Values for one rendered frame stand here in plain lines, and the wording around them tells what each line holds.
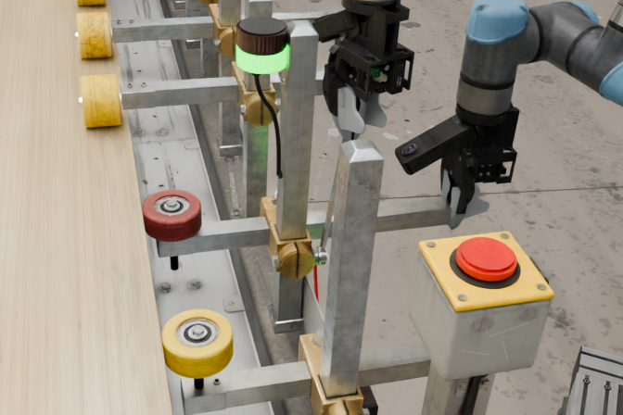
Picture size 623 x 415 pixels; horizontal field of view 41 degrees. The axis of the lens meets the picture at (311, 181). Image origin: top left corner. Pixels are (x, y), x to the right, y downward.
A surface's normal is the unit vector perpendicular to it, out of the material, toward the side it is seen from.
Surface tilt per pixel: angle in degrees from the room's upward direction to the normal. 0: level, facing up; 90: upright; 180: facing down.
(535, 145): 0
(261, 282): 0
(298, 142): 90
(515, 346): 90
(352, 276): 90
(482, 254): 0
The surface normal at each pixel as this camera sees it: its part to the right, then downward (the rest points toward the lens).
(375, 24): -0.82, 0.28
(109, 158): 0.06, -0.83
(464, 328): 0.25, 0.55
